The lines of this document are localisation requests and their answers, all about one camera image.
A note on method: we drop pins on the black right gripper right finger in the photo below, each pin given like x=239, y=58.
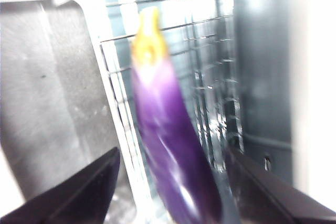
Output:
x=270, y=200

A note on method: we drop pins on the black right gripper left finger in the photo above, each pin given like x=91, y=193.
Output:
x=73, y=200

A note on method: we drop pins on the purple eggplant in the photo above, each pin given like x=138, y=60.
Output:
x=168, y=129

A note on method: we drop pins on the cream Toshiba toaster oven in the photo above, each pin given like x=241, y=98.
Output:
x=262, y=77

